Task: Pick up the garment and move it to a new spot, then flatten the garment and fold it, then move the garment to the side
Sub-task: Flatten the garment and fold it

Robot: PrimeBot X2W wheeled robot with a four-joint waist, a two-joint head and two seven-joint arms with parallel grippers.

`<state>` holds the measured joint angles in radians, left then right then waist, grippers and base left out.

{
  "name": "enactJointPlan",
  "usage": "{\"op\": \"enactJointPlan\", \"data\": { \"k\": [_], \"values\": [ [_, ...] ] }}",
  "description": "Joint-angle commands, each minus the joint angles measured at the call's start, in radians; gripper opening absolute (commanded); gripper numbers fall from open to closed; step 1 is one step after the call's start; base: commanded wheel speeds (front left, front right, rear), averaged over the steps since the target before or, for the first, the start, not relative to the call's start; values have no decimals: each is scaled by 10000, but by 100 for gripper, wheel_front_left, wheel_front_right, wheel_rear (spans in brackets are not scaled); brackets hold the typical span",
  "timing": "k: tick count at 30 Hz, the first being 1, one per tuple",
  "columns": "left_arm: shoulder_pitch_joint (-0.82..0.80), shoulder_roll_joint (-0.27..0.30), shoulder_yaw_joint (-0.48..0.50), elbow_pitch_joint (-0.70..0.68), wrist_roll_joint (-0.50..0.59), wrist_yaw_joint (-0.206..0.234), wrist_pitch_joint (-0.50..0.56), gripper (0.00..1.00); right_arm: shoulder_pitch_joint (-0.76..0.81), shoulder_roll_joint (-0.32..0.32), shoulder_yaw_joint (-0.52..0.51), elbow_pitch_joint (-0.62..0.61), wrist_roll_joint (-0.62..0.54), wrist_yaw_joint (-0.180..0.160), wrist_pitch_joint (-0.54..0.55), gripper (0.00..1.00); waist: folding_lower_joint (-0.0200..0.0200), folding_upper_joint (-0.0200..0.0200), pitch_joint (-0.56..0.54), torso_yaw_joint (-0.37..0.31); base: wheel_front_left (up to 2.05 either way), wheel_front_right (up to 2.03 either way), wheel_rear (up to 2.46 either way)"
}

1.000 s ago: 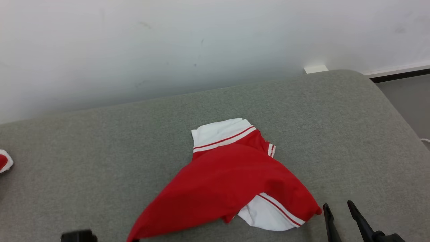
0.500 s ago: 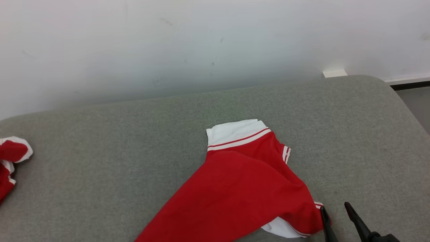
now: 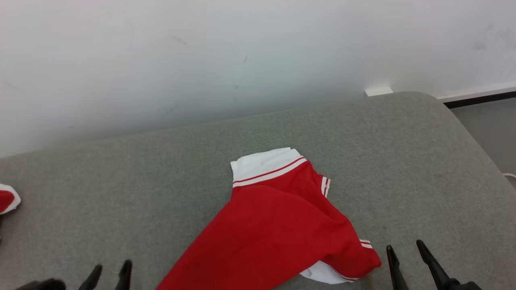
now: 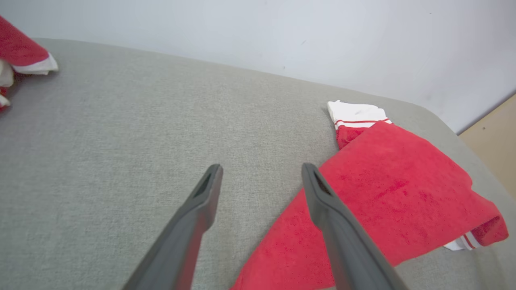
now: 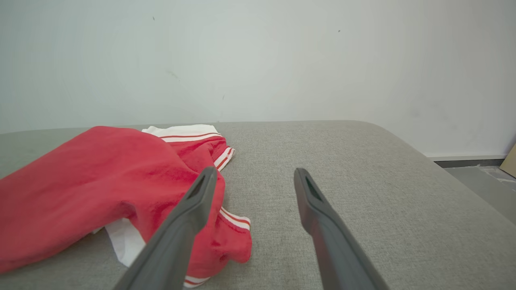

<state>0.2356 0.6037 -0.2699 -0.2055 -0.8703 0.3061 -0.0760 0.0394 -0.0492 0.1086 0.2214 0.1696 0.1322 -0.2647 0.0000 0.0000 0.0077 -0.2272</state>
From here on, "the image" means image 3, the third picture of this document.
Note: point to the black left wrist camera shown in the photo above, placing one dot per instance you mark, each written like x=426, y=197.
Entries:
x=42, y=285

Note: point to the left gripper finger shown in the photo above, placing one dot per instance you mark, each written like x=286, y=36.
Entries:
x=92, y=280
x=124, y=278

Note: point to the red garment with white stripes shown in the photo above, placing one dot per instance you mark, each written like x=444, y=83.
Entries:
x=6, y=199

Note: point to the black and white baseboard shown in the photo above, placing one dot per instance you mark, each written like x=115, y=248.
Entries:
x=479, y=98

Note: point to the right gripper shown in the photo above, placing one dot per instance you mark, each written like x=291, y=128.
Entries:
x=463, y=285

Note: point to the white wall block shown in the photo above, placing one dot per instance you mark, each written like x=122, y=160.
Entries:
x=379, y=91

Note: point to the red white sports shirt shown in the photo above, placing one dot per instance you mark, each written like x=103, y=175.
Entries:
x=274, y=225

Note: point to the grey fabric sofa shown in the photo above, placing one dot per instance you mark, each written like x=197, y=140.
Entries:
x=121, y=181

